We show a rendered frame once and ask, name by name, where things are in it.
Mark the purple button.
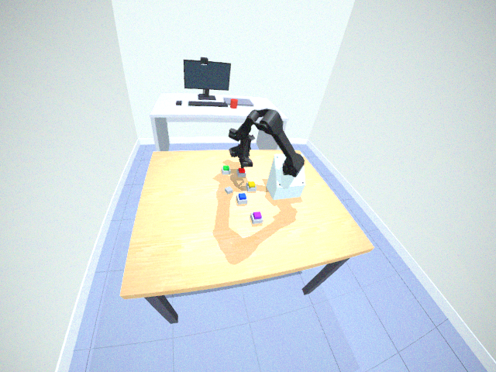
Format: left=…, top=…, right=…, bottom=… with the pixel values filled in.
left=250, top=212, right=264, bottom=225

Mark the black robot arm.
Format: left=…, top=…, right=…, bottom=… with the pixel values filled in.
left=228, top=108, right=305, bottom=177

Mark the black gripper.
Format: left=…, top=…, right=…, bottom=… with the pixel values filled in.
left=238, top=145, right=253, bottom=168

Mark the blue button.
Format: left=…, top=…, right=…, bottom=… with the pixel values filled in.
left=236, top=193, right=248, bottom=205

